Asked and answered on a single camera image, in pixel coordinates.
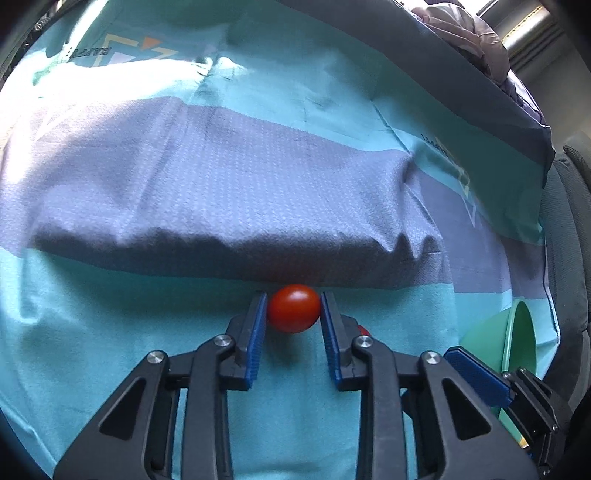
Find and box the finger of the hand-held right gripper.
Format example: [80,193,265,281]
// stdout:
[443,348,574,469]

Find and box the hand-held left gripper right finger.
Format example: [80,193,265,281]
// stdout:
[320,291,539,480]

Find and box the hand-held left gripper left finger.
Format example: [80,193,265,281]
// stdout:
[53,293,269,480]

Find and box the green plastic bowl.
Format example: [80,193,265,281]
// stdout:
[402,300,539,446]

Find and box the striped teal and purple blanket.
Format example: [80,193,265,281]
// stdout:
[0,0,561,480]

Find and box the grey upholstered chair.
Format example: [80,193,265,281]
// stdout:
[540,143,591,416]

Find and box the pile of crumpled clothes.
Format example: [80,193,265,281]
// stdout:
[410,4,511,81]

